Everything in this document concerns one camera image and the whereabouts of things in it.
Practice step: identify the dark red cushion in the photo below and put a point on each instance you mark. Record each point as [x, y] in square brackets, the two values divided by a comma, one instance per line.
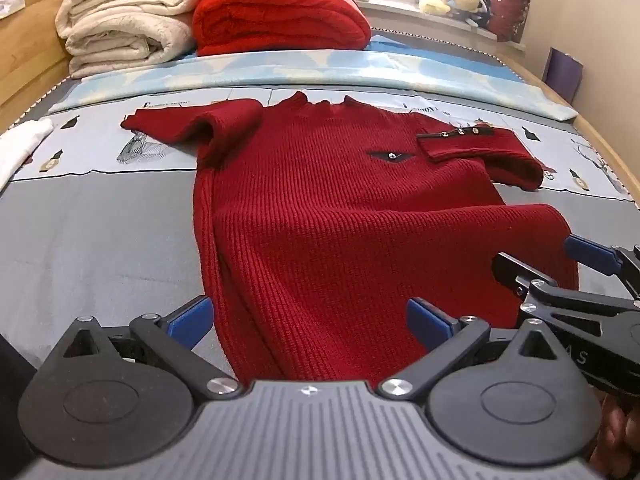
[510, 10]

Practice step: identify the dark red knit sweater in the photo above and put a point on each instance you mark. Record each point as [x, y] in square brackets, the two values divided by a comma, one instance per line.
[325, 210]

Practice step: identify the purple paper bag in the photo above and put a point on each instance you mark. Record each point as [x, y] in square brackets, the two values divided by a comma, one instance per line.
[562, 75]

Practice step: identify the folded red blanket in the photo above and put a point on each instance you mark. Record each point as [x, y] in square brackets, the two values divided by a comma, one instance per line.
[280, 20]

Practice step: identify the plush bear toy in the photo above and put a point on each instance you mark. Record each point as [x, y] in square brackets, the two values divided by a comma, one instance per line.
[467, 0]

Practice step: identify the printed grey bedsheet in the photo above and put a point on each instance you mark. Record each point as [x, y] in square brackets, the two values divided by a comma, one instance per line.
[100, 240]

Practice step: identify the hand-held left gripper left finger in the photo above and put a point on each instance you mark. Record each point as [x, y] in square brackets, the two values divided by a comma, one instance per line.
[192, 319]

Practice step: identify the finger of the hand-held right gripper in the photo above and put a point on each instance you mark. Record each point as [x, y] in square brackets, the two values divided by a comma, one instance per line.
[520, 274]
[592, 254]

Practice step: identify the clear plastic box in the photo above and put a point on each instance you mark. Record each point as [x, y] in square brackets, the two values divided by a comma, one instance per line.
[10, 5]

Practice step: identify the light blue quilt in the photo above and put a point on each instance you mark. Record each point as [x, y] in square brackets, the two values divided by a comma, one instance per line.
[350, 72]

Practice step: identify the folded cream blanket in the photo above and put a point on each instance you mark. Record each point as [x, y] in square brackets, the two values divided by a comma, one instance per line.
[125, 20]

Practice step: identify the white cloth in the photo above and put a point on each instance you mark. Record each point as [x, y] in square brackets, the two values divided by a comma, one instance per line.
[17, 145]

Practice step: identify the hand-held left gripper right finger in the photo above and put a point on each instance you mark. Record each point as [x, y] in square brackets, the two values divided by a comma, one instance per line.
[429, 322]

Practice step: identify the person's right hand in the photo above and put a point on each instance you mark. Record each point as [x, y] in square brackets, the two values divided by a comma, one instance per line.
[617, 437]

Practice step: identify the grey window sill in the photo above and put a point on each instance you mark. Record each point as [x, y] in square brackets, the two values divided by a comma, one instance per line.
[430, 22]

